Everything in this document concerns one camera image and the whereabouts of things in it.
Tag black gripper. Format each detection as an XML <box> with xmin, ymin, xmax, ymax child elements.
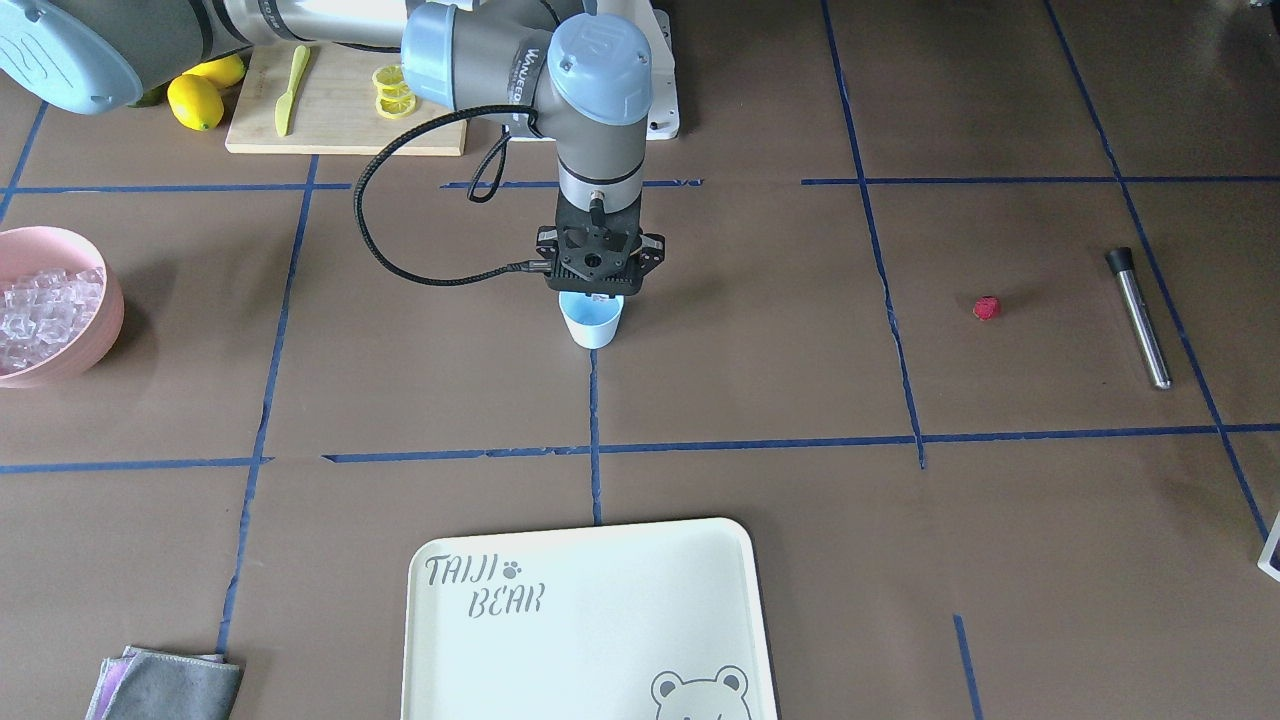
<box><xmin>535</xmin><ymin>199</ymin><xmax>666</xmax><ymax>297</ymax></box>

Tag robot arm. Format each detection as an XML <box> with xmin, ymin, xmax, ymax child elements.
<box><xmin>1</xmin><ymin>1</ymin><xmax>669</xmax><ymax>297</ymax></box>

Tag light blue paper cup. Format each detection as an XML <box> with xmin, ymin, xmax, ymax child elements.
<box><xmin>558</xmin><ymin>292</ymin><xmax>625</xmax><ymax>350</ymax></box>

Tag pink bowl of ice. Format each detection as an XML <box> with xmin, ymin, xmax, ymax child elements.
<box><xmin>1</xmin><ymin>225</ymin><xmax>125</xmax><ymax>389</ymax></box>

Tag lemon slices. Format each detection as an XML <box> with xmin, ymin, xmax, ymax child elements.
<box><xmin>371</xmin><ymin>64</ymin><xmax>419</xmax><ymax>120</ymax></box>

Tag wooden cutting board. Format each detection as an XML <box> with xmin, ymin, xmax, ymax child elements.
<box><xmin>225</xmin><ymin>44</ymin><xmax>447</xmax><ymax>156</ymax></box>

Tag yellow plastic knife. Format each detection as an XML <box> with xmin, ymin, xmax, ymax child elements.
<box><xmin>273</xmin><ymin>44</ymin><xmax>311</xmax><ymax>138</ymax></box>

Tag cream bear serving tray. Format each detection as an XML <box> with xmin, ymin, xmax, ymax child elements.
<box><xmin>399</xmin><ymin>518</ymin><xmax>780</xmax><ymax>719</ymax></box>

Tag red strawberry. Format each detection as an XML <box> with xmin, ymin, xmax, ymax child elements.
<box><xmin>972</xmin><ymin>295</ymin><xmax>1004</xmax><ymax>322</ymax></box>

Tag yellow lemon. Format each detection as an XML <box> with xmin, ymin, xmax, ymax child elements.
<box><xmin>186</xmin><ymin>53</ymin><xmax>247</xmax><ymax>90</ymax></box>
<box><xmin>166</xmin><ymin>74</ymin><xmax>225</xmax><ymax>132</ymax></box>

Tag green avocado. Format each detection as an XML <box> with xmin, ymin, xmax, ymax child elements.
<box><xmin>128</xmin><ymin>85</ymin><xmax>168</xmax><ymax>108</ymax></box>

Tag steel muddler with black tip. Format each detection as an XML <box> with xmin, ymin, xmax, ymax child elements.
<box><xmin>1103</xmin><ymin>247</ymin><xmax>1172</xmax><ymax>391</ymax></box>

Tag grey folded cloth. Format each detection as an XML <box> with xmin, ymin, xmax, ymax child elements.
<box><xmin>84</xmin><ymin>646</ymin><xmax>243</xmax><ymax>719</ymax></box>

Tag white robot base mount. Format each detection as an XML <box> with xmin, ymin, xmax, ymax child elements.
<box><xmin>644</xmin><ymin>5</ymin><xmax>681</xmax><ymax>142</ymax></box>

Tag white wire cup rack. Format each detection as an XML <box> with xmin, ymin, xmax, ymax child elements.
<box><xmin>1256</xmin><ymin>514</ymin><xmax>1280</xmax><ymax>582</ymax></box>

